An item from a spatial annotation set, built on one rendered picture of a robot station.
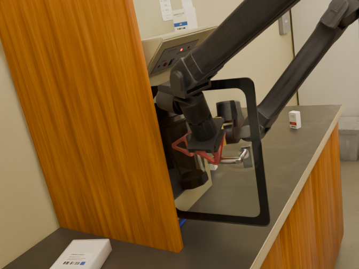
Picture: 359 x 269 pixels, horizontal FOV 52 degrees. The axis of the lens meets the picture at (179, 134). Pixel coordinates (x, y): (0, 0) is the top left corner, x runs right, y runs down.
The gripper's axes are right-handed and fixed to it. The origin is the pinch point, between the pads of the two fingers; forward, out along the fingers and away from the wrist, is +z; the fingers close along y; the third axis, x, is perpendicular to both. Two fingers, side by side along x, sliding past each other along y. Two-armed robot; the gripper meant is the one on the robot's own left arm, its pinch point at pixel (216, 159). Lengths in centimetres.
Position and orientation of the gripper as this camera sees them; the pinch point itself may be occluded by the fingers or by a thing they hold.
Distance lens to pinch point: 90.9
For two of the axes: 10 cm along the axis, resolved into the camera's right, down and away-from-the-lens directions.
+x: 8.8, -0.1, -4.8
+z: 3.4, 7.1, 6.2
